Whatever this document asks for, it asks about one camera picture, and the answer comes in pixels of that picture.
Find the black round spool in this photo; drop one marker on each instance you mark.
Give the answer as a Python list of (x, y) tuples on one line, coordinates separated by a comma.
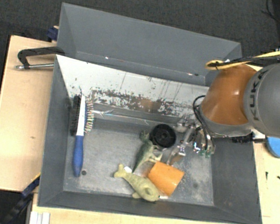
[(163, 135)]

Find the grey metal bin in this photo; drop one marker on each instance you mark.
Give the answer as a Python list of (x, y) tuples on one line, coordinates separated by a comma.
[(111, 157)]

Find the blue and white hairbrush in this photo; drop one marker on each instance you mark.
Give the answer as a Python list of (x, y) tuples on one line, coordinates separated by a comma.
[(78, 151)]

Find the pale wood board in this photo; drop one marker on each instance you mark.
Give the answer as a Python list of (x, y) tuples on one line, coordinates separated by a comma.
[(19, 120)]

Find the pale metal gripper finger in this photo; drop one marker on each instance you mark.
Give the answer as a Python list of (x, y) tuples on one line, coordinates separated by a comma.
[(170, 158), (179, 155)]

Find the dark green toy crocodile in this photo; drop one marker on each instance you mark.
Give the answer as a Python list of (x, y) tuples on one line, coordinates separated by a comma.
[(144, 153)]

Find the pale green toy fish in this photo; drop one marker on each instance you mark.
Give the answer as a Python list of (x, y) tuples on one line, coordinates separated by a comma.
[(141, 184)]

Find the orange cup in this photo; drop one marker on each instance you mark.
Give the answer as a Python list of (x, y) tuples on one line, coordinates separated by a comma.
[(166, 178)]

